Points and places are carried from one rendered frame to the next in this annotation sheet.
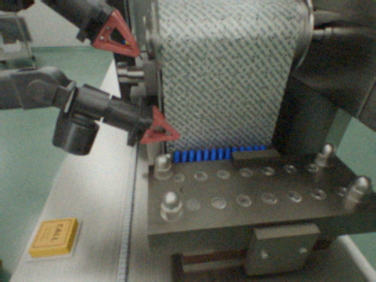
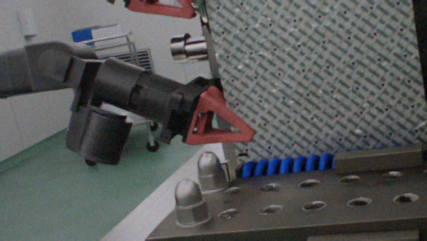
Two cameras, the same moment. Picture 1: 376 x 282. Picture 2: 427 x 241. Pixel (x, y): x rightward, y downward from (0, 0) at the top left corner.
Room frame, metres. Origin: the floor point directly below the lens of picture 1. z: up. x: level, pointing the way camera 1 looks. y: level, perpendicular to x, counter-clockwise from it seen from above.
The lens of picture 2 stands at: (-0.31, -0.32, 1.27)
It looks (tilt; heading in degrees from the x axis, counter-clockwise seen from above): 12 degrees down; 23
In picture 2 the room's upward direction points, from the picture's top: 11 degrees counter-clockwise
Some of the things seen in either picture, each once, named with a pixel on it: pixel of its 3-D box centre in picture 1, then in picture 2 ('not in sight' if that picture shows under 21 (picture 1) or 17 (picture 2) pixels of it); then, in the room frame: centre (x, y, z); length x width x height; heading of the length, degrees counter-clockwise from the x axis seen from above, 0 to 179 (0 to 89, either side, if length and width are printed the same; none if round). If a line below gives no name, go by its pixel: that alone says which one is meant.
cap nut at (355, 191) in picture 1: (361, 186); not in sight; (0.29, -0.30, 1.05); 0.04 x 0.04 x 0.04
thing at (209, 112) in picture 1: (221, 118); (321, 97); (0.43, -0.08, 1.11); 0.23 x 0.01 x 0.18; 97
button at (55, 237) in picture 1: (54, 236); not in sight; (0.29, 0.26, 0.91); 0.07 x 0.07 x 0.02; 7
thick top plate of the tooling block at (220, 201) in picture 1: (254, 195); (359, 217); (0.31, -0.13, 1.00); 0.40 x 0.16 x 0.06; 97
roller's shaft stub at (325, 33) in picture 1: (306, 33); not in sight; (0.51, -0.24, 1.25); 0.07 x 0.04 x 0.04; 97
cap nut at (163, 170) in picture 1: (163, 164); (210, 170); (0.34, 0.04, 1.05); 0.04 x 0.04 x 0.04
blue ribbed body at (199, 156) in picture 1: (221, 155); (331, 166); (0.41, -0.08, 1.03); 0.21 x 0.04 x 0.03; 97
